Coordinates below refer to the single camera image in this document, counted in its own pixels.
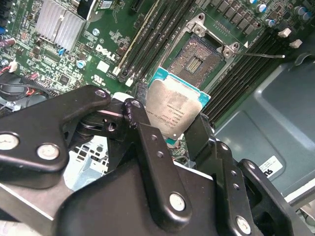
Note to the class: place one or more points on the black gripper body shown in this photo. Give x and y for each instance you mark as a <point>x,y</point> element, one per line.
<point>110,209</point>

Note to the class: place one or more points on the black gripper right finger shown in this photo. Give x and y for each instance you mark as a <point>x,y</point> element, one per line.
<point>226,177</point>

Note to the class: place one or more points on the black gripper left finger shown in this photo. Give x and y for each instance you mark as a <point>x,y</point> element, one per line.
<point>32,127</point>

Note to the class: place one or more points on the silver CPU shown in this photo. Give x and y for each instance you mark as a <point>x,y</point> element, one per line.
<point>172,105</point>

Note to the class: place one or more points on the thin metal locking lever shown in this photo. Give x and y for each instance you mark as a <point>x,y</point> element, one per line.
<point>261,54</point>

